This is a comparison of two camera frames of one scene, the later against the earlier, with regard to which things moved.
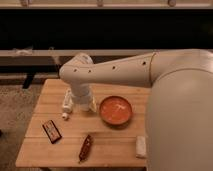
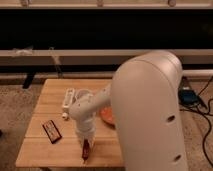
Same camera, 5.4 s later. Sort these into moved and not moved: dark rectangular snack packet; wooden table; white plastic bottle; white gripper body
Moved: white gripper body
Not moved: wooden table; dark rectangular snack packet; white plastic bottle
